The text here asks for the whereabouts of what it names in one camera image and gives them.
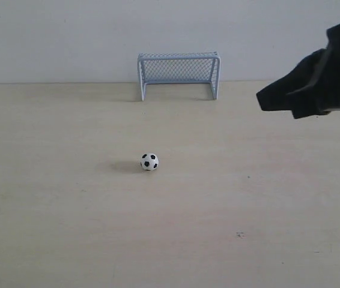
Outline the small black white soccer ball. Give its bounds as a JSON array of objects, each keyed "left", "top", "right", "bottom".
[{"left": 140, "top": 153, "right": 159, "bottom": 171}]

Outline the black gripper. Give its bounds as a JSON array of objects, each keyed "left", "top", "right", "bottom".
[{"left": 256, "top": 24, "right": 340, "bottom": 119}]

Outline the light blue miniature goal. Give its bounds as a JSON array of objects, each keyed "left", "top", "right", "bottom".
[{"left": 137, "top": 52, "right": 221, "bottom": 101}]

